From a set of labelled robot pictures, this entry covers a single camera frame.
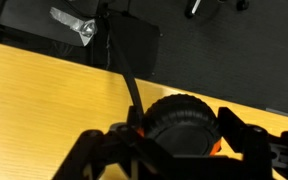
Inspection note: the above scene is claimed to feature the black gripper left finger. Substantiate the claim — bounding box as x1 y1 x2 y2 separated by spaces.
52 105 172 180

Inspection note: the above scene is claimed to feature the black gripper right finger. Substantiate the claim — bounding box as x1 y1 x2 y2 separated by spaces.
216 106 288 180

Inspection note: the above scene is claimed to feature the black orange strapped measuring tape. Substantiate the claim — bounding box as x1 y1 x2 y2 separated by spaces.
107 19 224 158

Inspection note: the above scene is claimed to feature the grey office chair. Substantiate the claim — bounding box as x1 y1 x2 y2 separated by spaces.
183 0 251 20
0 0 162 81

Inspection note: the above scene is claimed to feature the silver metal bracket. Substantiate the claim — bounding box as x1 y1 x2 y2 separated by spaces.
49 6 99 47

